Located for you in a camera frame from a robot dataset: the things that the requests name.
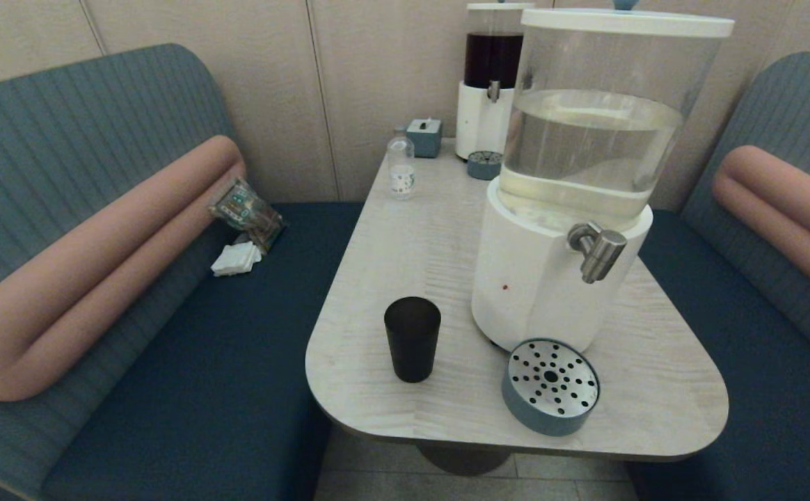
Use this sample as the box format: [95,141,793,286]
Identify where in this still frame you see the black plastic cup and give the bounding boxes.
[384,296,442,383]

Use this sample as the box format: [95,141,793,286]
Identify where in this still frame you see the clear plastic bottle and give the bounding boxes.
[386,126,416,201]

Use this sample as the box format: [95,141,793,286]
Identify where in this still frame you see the blue tissue box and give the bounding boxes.
[406,118,443,159]

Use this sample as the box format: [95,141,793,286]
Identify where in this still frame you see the small blue drip tray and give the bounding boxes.
[466,150,504,181]

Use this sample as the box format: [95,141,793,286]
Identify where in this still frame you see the large clear water dispenser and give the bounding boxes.
[471,8,736,353]

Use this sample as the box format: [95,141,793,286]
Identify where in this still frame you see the dark drink dispenser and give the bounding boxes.
[455,2,535,162]

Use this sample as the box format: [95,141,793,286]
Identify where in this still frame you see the clear snack packet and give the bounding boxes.
[209,177,286,253]

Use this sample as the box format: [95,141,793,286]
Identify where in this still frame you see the white paper napkins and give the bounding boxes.
[211,241,263,278]

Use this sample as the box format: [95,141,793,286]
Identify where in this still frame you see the large blue perforated drip tray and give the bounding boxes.
[502,338,601,437]

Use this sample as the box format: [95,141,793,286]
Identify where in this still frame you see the steel dispenser tap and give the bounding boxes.
[567,222,628,285]

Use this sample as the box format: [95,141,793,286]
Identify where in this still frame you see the teal ribbed booth sofa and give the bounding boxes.
[0,43,364,501]
[628,51,810,501]

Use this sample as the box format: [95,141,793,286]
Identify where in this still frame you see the pink bolster cushion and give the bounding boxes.
[0,135,247,402]
[713,145,810,310]

